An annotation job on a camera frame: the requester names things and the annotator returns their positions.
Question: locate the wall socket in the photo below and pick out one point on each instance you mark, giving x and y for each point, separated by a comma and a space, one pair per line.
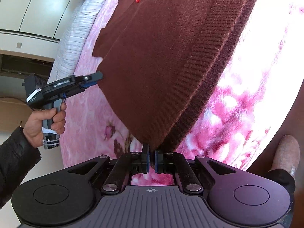
19, 45

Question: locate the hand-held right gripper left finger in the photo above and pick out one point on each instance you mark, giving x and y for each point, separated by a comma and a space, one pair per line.
147, 158

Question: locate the person's left hand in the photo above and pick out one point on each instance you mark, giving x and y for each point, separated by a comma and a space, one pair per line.
35, 125

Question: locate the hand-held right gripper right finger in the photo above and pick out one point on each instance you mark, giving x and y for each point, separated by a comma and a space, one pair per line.
157, 160

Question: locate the pink floral blanket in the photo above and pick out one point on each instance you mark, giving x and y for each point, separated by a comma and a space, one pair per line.
237, 99

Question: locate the white wardrobe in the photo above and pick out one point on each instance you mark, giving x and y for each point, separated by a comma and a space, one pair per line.
35, 7

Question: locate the brown knit cardigan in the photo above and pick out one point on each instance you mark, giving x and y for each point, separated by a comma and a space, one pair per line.
166, 64

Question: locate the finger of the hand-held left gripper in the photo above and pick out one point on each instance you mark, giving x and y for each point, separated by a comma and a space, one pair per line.
97, 76
89, 85

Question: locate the dark open shelf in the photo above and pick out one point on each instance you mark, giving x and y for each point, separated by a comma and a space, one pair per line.
23, 64

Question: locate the beige slipper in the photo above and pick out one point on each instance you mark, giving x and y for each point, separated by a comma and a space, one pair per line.
286, 154

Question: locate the person's left forearm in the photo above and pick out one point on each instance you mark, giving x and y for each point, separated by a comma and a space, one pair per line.
16, 163

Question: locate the grey striped pillow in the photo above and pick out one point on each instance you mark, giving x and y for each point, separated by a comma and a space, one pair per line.
73, 38

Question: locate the cardboard box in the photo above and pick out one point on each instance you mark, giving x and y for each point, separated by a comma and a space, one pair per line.
13, 114

